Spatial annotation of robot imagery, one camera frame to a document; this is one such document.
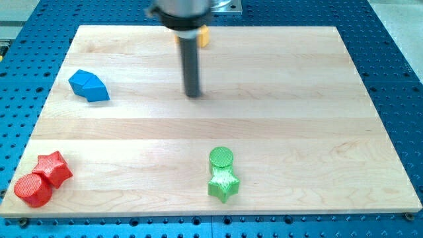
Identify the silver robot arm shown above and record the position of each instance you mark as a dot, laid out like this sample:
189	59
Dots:
185	17

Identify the blue triangle block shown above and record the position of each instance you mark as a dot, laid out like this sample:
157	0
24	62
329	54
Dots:
78	80

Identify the green cylinder block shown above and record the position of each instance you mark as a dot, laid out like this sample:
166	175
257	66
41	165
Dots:
220	158

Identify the green star block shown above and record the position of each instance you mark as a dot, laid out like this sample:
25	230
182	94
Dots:
223	183

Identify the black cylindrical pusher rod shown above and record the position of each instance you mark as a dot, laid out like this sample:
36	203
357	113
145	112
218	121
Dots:
190	70

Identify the yellow block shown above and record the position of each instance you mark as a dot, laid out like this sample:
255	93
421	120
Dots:
202	35

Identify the wooden board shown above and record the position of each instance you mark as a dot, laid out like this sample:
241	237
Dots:
287	101

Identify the silver mounting plate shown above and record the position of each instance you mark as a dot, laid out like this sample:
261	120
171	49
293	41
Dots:
227	7

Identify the blue cube block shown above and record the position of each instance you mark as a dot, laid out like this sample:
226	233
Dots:
94	90

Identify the red star block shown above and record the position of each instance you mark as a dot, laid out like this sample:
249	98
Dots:
53	168

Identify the red cylinder block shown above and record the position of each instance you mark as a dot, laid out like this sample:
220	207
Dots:
33	190

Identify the board corner screw left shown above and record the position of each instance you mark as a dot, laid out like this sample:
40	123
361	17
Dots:
22	222

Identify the board corner screw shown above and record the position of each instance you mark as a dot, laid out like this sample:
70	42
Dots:
409	216
22	222

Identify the board corner screw right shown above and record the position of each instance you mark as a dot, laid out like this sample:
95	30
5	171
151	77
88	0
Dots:
409	216

